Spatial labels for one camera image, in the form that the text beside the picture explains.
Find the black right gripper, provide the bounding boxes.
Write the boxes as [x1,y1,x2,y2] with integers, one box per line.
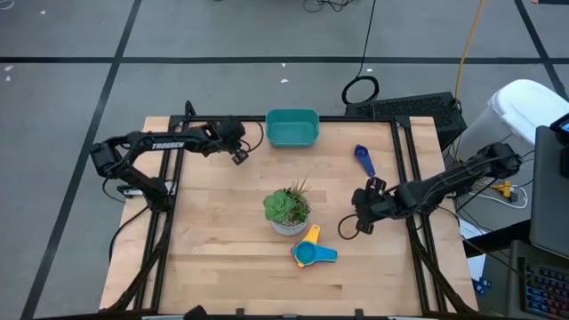
[350,176,399,236]

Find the yellow measuring cup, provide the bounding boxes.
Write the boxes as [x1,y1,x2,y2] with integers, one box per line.
[296,223,321,268]

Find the medium blue measuring cup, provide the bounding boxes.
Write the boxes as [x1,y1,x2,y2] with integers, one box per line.
[291,242,339,268]

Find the teal plastic basket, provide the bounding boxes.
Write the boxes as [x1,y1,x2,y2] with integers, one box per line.
[265,108,321,149]

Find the white triangle-patterned plant pot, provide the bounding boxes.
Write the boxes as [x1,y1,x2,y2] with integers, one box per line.
[270,220,309,237]

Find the green succulent plant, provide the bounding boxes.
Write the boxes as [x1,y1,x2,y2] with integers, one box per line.
[261,175,315,226]

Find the white paper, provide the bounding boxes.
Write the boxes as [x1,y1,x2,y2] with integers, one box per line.
[457,217,488,282]

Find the yellow plug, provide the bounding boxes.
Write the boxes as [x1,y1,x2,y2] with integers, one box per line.
[486,179,515,199]

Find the small blue items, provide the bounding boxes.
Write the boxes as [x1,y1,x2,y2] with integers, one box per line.
[471,276,493,295]

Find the grey laptop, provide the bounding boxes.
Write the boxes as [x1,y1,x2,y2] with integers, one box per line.
[528,125,569,260]

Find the white lidded bin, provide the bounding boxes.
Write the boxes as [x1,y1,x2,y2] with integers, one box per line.
[457,78,569,179]

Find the backlit keyboard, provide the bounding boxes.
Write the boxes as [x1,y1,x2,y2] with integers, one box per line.
[517,260,569,320]

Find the small screen device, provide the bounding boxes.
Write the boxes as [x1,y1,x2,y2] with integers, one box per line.
[549,112,569,148]

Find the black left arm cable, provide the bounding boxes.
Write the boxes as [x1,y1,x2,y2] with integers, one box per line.
[239,120,266,155]

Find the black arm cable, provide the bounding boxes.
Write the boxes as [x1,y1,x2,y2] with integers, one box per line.
[337,212,364,241]
[239,120,266,155]

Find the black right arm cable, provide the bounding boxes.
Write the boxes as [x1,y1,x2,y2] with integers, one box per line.
[337,212,364,241]

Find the silver metal base bracket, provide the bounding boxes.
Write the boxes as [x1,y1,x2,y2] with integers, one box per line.
[116,184,177,199]

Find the black floor cable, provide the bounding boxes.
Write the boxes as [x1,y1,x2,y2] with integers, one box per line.
[108,205,150,264]

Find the white cable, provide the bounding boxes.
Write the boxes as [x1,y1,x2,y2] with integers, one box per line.
[469,184,530,210]

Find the tangled black cables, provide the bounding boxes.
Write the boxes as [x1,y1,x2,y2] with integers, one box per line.
[301,0,357,13]

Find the black coiled cable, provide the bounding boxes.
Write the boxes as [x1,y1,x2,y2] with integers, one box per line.
[341,0,381,107]

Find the yellow cable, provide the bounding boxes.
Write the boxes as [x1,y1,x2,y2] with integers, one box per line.
[453,0,486,106]

